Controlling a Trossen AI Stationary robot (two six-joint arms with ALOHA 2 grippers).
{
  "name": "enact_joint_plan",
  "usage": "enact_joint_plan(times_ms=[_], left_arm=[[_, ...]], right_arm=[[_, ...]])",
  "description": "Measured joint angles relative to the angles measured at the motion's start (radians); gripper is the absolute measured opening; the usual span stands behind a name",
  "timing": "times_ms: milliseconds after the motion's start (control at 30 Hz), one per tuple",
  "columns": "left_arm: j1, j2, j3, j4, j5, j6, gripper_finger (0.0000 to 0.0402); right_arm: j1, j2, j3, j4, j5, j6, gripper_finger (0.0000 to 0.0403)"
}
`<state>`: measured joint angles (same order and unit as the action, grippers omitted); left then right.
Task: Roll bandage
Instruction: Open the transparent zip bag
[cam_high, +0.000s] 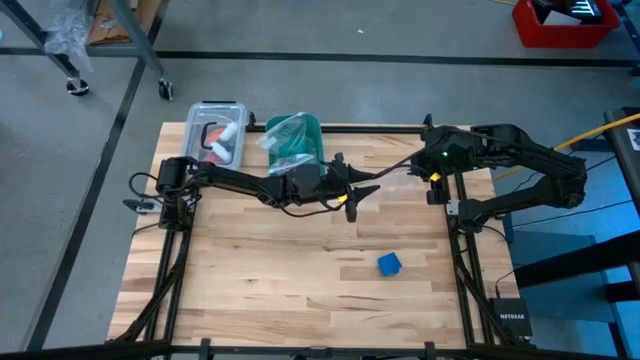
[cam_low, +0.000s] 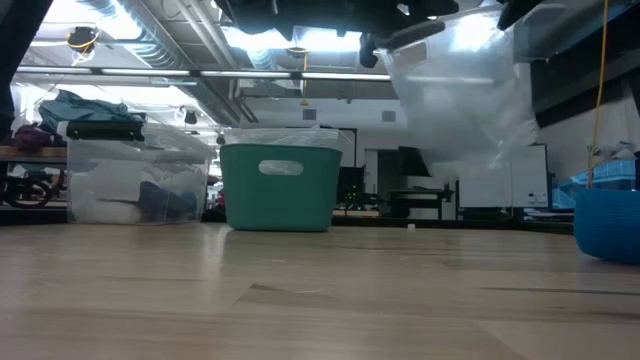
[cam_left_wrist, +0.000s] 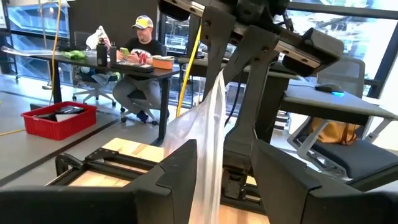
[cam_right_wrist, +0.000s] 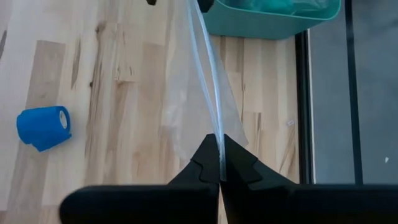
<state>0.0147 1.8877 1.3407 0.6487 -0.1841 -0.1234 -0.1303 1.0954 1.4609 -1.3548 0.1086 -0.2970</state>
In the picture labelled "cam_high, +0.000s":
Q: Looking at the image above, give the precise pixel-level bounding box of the brown cardboard box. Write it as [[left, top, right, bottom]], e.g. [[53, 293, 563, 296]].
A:
[[87, 0, 162, 46]]

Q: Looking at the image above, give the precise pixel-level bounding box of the black floor cable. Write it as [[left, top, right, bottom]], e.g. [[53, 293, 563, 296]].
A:
[[514, 154, 619, 194], [512, 199, 634, 229]]

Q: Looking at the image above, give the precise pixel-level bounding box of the clear plastic storage box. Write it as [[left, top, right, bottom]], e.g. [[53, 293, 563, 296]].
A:
[[179, 100, 250, 172]]

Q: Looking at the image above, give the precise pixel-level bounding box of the green plastic bin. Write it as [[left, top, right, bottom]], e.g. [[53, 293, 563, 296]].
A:
[[264, 113, 327, 177]]

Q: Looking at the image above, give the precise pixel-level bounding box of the thick yellow cable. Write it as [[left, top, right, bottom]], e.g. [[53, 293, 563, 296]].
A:
[[492, 112, 640, 183]]

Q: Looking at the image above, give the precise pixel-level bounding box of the black side table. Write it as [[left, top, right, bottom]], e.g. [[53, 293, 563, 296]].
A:
[[603, 106, 640, 214]]

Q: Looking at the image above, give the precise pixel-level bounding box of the black network switch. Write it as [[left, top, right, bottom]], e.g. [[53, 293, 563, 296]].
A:
[[488, 296, 534, 339]]

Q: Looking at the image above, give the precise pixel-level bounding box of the white bandage roll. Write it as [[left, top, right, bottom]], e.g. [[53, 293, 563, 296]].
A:
[[218, 121, 239, 145], [209, 141, 235, 164]]

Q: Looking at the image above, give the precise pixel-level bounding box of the blue bandage roll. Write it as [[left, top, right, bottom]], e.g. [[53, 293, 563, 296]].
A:
[[376, 251, 404, 278]]

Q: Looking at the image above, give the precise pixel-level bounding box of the metal cart with wheels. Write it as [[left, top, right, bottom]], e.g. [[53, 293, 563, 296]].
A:
[[0, 0, 176, 101]]

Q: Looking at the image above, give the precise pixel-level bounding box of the red plastic bin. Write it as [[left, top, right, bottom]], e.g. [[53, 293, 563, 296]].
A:
[[510, 0, 622, 50]]

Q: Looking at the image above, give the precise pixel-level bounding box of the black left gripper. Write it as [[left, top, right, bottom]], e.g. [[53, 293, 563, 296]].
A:
[[287, 152, 382, 224]]

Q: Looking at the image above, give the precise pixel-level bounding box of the black metal beam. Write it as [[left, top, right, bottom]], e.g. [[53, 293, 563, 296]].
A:
[[513, 230, 640, 304]]

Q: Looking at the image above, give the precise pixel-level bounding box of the crumpled clear plastic wrap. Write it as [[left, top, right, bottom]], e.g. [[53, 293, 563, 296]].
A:
[[43, 0, 95, 72]]

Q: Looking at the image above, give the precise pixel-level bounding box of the black device with white stripes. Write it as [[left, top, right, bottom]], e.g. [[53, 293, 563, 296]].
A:
[[530, 0, 605, 24]]

